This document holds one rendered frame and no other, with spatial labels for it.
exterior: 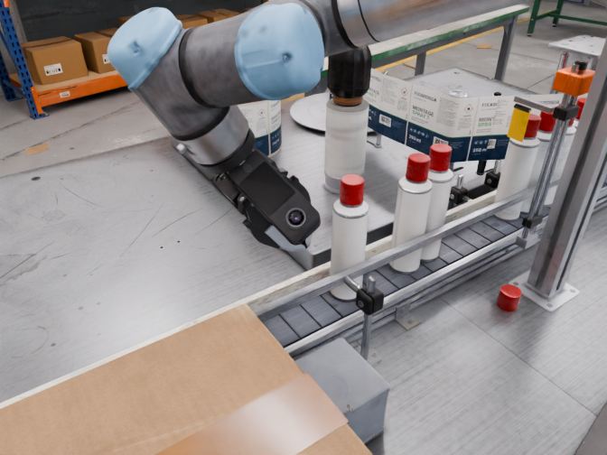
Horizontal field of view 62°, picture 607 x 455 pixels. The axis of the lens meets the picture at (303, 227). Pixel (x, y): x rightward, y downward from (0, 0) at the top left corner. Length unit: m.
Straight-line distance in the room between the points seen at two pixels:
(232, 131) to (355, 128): 0.49
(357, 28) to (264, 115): 0.67
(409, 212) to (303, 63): 0.41
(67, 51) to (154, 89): 3.86
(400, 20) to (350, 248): 0.34
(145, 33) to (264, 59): 0.12
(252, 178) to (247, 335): 0.21
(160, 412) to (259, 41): 0.29
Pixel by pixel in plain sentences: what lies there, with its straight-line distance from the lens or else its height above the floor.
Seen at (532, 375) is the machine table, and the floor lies 0.83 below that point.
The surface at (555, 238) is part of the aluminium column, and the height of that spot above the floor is 0.94.
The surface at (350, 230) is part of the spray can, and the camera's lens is 0.72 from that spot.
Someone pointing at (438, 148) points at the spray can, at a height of 1.08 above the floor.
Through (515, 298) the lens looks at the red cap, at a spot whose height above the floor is 0.86.
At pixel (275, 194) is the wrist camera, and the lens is 0.56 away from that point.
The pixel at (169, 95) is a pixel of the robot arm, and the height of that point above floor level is 1.26.
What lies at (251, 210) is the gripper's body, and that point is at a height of 1.10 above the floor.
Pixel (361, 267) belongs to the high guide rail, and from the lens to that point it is 0.74.
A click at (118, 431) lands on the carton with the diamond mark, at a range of 0.38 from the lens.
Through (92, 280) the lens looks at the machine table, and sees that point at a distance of 0.99.
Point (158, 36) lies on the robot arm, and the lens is 0.49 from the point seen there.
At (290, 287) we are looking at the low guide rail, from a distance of 0.78.
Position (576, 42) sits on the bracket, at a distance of 1.27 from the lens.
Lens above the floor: 1.42
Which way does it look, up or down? 34 degrees down
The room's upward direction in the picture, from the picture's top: straight up
